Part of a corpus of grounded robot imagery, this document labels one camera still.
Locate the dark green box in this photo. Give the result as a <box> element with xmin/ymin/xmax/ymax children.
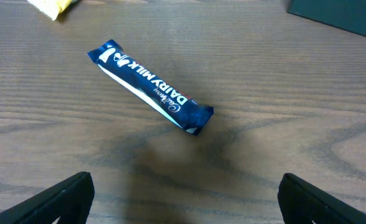
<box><xmin>287</xmin><ymin>0</ymin><xmax>366</xmax><ymax>37</ymax></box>

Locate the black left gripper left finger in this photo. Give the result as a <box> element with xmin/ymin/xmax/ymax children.
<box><xmin>0</xmin><ymin>172</ymin><xmax>95</xmax><ymax>224</ymax></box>

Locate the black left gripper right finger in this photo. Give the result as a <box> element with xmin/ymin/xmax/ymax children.
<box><xmin>278</xmin><ymin>173</ymin><xmax>366</xmax><ymax>224</ymax></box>

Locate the blue Dairy Milk chocolate bar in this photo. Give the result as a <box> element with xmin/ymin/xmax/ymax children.
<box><xmin>88</xmin><ymin>40</ymin><xmax>214</xmax><ymax>135</ymax></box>

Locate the yellow snack bag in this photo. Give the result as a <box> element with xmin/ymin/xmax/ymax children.
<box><xmin>27</xmin><ymin>0</ymin><xmax>77</xmax><ymax>21</ymax></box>

